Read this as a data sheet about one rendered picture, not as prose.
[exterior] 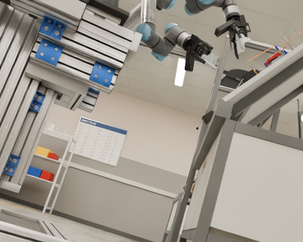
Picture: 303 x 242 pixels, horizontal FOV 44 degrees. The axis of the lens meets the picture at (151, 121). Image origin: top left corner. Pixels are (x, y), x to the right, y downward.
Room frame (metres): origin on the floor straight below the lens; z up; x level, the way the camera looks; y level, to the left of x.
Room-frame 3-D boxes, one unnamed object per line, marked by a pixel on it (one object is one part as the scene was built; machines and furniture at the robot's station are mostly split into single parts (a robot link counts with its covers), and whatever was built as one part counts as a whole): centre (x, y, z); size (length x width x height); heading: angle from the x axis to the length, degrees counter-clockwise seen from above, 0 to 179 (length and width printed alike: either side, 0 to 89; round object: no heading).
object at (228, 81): (2.68, -0.56, 1.56); 0.30 x 0.23 x 0.19; 85
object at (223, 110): (1.88, -0.31, 0.83); 1.18 x 0.05 x 0.06; 173
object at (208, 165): (1.60, -0.30, 0.60); 0.55 x 0.03 x 0.39; 173
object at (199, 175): (2.15, -0.36, 0.60); 0.55 x 0.02 x 0.39; 173
